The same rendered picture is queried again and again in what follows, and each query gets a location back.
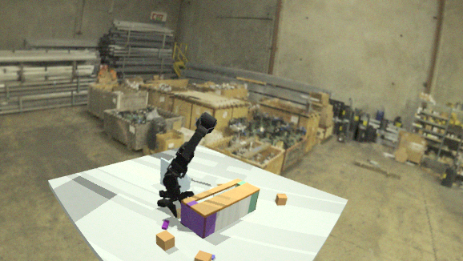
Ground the small purple block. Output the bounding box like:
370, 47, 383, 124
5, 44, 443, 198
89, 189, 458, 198
161, 219, 169, 230

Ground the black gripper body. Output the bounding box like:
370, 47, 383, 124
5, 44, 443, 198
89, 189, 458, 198
157, 183, 195, 207

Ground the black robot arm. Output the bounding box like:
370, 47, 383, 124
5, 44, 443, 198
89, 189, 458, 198
159, 112, 217, 199

